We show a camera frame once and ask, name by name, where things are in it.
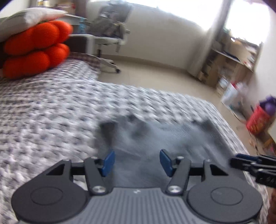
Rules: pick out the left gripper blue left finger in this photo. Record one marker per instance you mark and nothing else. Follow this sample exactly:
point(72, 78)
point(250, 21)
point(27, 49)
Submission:
point(106, 164)

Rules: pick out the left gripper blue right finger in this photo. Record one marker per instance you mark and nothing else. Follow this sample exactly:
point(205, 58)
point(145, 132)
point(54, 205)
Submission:
point(168, 164)

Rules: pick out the grey knitted cat sweater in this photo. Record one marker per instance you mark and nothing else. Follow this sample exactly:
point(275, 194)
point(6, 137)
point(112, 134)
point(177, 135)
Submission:
point(137, 144)

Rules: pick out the person's right hand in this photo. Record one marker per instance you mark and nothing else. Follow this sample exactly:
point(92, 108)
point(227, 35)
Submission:
point(271, 217)

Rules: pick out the red patterned basket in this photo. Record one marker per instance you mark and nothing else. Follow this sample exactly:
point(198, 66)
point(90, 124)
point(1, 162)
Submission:
point(257, 121)

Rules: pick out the white blue cardboard box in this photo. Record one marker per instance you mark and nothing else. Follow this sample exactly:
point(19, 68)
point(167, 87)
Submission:
point(234, 95)

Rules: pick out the grey white quilted bedspread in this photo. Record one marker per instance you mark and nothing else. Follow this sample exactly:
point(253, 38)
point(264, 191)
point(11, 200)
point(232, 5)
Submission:
point(50, 167)

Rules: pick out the right beige curtain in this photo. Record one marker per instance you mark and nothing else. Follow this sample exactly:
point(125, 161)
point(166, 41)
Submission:
point(205, 44)

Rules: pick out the grey checkered blanket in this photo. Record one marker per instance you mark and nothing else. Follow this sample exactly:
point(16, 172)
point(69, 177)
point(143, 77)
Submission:
point(92, 60)

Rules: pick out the wooden desk shelf unit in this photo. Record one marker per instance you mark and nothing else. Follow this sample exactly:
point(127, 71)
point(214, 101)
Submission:
point(230, 60)

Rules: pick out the orange pumpkin cushion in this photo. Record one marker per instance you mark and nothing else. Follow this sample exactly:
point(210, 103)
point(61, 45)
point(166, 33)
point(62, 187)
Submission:
point(36, 50)

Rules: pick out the grey backpack on chair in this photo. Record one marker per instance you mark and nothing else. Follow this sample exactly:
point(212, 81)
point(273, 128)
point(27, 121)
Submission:
point(105, 25)

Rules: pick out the white desk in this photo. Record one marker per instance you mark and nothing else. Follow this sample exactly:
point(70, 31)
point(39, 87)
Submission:
point(73, 19)

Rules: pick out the white office chair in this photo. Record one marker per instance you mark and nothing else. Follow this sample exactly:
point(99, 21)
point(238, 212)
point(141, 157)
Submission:
point(123, 9)

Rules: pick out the white pillow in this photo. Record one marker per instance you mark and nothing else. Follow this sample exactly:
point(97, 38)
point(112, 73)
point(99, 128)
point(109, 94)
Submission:
point(26, 19)

